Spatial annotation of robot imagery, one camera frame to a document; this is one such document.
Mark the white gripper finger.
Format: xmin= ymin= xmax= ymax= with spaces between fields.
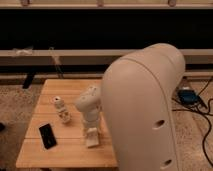
xmin=84 ymin=131 xmax=89 ymax=139
xmin=95 ymin=128 xmax=101 ymax=136

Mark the white rectangular sponge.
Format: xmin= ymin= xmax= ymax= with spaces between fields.
xmin=86 ymin=128 xmax=99 ymax=148

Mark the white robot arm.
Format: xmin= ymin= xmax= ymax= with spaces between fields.
xmin=75 ymin=43 xmax=185 ymax=171

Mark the black smartphone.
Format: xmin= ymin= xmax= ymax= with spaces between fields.
xmin=39 ymin=124 xmax=57 ymax=149

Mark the black bench leg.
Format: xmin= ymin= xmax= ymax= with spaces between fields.
xmin=22 ymin=73 xmax=35 ymax=89

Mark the long wooden bench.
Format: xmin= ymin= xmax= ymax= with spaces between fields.
xmin=0 ymin=49 xmax=213 ymax=78

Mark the blue power adapter box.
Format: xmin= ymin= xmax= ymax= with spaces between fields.
xmin=178 ymin=89 xmax=198 ymax=105

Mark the black floor cable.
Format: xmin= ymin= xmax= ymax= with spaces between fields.
xmin=172 ymin=76 xmax=213 ymax=168

